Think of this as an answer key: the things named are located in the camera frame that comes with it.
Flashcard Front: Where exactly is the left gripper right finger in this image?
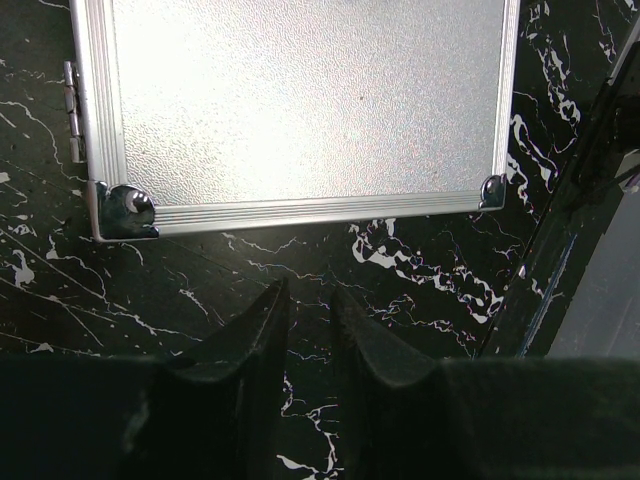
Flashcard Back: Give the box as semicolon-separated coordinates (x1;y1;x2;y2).
330;289;639;479

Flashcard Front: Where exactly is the grey metal medicine case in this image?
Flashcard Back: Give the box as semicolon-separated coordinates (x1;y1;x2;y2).
64;1;520;242

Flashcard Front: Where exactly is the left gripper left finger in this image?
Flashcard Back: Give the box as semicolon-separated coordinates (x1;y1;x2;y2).
1;280;290;479

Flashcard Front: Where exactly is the aluminium frame rail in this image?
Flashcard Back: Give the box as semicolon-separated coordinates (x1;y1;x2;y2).
479;22;639;358

